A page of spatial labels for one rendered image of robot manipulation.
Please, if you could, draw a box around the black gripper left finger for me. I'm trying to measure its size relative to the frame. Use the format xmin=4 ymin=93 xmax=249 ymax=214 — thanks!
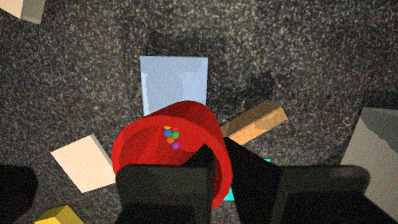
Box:
xmin=114 ymin=143 xmax=216 ymax=224

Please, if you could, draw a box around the red cup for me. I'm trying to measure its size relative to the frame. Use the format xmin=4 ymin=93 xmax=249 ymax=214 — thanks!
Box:
xmin=111 ymin=100 xmax=233 ymax=210

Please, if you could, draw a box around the orange long flat bar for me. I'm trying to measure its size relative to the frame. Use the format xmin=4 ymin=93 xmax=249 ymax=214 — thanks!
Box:
xmin=220 ymin=100 xmax=288 ymax=145

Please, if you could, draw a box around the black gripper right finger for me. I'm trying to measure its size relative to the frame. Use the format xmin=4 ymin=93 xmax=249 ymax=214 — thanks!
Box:
xmin=223 ymin=137 xmax=371 ymax=224

